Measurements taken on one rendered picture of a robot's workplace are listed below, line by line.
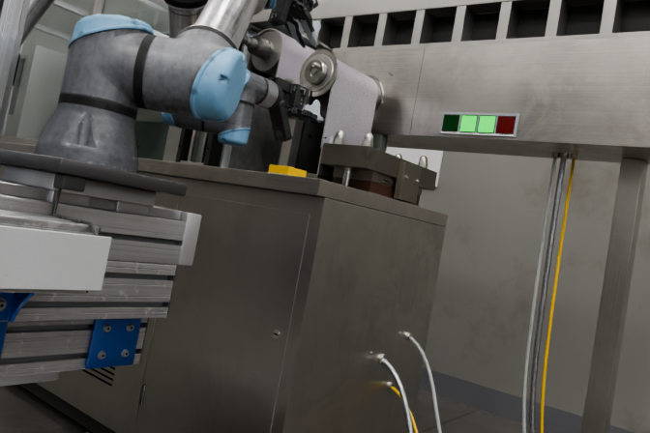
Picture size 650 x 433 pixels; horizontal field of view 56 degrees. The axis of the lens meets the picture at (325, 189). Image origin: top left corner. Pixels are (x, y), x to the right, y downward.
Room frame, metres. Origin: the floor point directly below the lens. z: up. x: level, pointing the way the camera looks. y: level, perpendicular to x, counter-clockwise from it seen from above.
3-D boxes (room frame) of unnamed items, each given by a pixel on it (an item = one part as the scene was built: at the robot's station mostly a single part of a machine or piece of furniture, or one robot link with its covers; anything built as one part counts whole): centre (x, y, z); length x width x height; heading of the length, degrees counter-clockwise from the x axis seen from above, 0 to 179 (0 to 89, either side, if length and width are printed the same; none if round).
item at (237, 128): (1.54, 0.27, 1.01); 0.11 x 0.08 x 0.11; 91
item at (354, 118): (1.90, -0.04, 1.11); 0.23 x 0.01 x 0.18; 141
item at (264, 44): (1.98, 0.29, 1.33); 0.06 x 0.06 x 0.06; 51
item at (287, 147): (1.83, 0.13, 1.05); 0.06 x 0.05 x 0.31; 141
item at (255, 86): (1.54, 0.25, 1.11); 0.11 x 0.08 x 0.09; 141
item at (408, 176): (1.81, -0.24, 0.96); 0.10 x 0.03 x 0.11; 141
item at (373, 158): (1.86, -0.16, 1.00); 0.40 x 0.16 x 0.06; 141
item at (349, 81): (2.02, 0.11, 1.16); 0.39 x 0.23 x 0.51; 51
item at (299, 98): (1.66, 0.15, 1.12); 0.12 x 0.08 x 0.09; 141
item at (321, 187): (2.46, 0.79, 0.88); 2.52 x 0.66 x 0.04; 51
